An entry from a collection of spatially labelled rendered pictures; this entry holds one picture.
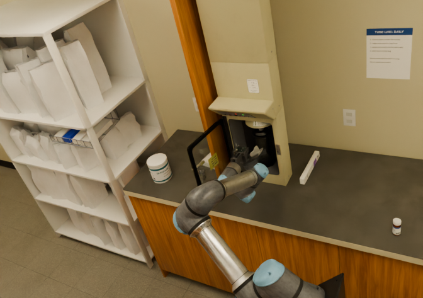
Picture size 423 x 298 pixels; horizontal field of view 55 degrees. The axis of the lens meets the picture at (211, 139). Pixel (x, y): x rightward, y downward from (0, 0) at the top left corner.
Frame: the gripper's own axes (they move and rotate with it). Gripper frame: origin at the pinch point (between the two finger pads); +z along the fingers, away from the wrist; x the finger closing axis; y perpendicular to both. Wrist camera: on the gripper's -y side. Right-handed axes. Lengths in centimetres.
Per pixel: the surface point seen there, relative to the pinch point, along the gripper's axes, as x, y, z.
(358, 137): -47, -19, 46
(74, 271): 163, -122, -45
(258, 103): -9.2, 29.5, -0.3
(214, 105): 13.0, 29.5, -5.8
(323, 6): -31, 60, 46
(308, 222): -36.0, -27.6, -19.7
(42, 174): 184, -43, -17
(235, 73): 2.7, 43.7, 3.2
